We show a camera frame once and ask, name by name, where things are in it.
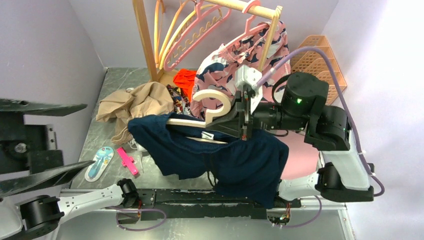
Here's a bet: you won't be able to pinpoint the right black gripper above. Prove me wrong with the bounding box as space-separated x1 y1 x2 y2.
207 91 312 142

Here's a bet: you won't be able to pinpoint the navy blue shorts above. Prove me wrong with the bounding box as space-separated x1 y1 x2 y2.
127 112 289 209

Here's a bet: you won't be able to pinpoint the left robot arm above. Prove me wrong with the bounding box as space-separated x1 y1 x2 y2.
0 98 140 240

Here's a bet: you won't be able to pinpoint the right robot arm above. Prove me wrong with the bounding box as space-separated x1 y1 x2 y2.
207 72 374 207

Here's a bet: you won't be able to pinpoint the pink shark print shorts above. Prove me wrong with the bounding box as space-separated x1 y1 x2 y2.
190 21 291 120

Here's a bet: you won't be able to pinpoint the colourful patterned shorts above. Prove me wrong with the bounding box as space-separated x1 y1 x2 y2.
166 84 193 116

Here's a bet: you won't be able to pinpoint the beige shorts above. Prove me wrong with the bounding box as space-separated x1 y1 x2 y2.
96 82 174 145

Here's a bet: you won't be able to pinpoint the yellow hanger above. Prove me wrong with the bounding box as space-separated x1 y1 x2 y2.
158 3 216 70

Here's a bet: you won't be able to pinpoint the orange hanger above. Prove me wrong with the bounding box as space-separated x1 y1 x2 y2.
154 0 193 65

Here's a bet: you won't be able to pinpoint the pink plastic hanger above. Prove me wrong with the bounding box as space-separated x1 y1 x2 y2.
163 0 233 72

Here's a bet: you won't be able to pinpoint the pink hanger holding shorts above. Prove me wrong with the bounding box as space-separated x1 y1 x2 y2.
225 0 271 47

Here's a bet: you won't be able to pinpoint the blue toothbrush package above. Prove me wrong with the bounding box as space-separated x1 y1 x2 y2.
84 146 114 183

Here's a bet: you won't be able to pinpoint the pink clipboard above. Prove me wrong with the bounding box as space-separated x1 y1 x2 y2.
277 131 319 180

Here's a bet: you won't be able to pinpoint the orange garment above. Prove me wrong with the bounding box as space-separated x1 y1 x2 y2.
173 68 197 103

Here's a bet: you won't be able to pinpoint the wooden clothes rack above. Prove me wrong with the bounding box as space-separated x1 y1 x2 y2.
132 0 283 85

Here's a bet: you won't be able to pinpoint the peach plastic file organizer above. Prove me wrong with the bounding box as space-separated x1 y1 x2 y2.
290 35 348 105

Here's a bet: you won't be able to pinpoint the pink plastic clip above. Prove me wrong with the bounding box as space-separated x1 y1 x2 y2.
116 147 139 176

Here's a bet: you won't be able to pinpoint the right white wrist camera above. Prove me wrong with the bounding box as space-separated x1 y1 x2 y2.
235 65 264 114

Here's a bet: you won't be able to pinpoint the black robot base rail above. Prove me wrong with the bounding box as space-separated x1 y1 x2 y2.
115 188 302 221

